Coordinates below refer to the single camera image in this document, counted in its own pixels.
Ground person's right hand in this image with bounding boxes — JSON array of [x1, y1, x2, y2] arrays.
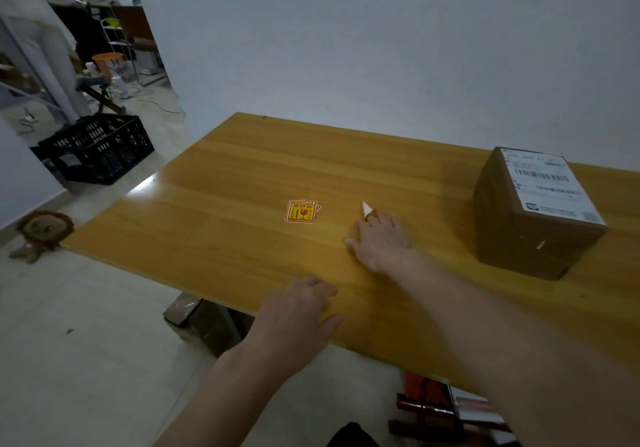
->
[[343, 210, 417, 276]]

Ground person's left hand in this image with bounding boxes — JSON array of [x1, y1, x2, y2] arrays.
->
[[219, 275, 346, 388]]

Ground pile of yellow red stickers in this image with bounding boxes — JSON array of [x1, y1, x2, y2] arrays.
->
[[283, 199, 323, 225]]

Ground brown cardboard box white label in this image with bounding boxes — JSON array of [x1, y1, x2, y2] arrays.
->
[[473, 146, 608, 282]]

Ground person's right forearm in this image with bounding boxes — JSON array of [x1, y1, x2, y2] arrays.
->
[[389, 251, 640, 447]]

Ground taped brown cardboard carton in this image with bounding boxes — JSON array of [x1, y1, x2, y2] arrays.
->
[[163, 292, 256, 358]]

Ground person's black trousers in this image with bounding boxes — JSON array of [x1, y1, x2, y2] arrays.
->
[[327, 421, 381, 447]]

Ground wooden table black legs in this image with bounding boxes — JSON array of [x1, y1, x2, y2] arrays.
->
[[59, 111, 640, 398]]

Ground red wooden stool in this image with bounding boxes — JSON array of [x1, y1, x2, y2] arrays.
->
[[387, 371, 511, 447]]

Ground white notebook red edge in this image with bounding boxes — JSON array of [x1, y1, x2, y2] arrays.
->
[[447, 384, 506, 425]]

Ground brown plush lion toy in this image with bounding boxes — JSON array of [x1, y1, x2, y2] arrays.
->
[[9, 210, 76, 265]]

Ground black plastic crate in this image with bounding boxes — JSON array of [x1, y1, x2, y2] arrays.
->
[[29, 113, 156, 186]]

